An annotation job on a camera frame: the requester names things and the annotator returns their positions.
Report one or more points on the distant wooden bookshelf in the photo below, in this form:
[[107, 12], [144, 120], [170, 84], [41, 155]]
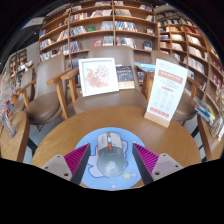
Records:
[[20, 65]]

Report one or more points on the dark cover book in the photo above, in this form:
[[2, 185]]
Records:
[[125, 77]]

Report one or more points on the wide wooden bookshelf with books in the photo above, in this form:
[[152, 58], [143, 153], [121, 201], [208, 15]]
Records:
[[96, 30]]

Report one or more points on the pile of light blue books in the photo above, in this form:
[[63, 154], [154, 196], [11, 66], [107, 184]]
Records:
[[145, 66]]

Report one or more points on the white ceiling vent panel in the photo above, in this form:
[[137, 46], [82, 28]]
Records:
[[33, 22]]

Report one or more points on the stack of books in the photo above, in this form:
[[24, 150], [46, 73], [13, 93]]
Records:
[[205, 111]]

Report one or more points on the white framed floral picture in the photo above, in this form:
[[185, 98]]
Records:
[[98, 77]]

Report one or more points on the round blue mouse pad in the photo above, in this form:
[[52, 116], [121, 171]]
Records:
[[91, 174]]

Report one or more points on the white sign on wooden base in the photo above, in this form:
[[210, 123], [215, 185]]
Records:
[[166, 93]]

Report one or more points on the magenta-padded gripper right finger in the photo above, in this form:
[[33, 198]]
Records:
[[151, 163]]

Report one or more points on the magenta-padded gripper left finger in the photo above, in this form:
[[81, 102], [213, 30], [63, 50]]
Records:
[[71, 161]]

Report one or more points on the grey computer mouse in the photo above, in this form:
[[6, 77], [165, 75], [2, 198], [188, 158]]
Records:
[[111, 160]]

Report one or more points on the tall wooden bookshelf with books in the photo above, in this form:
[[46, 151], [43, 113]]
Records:
[[186, 46]]

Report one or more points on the brown padded wooden armchair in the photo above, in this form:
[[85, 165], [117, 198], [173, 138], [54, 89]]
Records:
[[23, 86], [186, 106], [106, 101], [45, 100]]

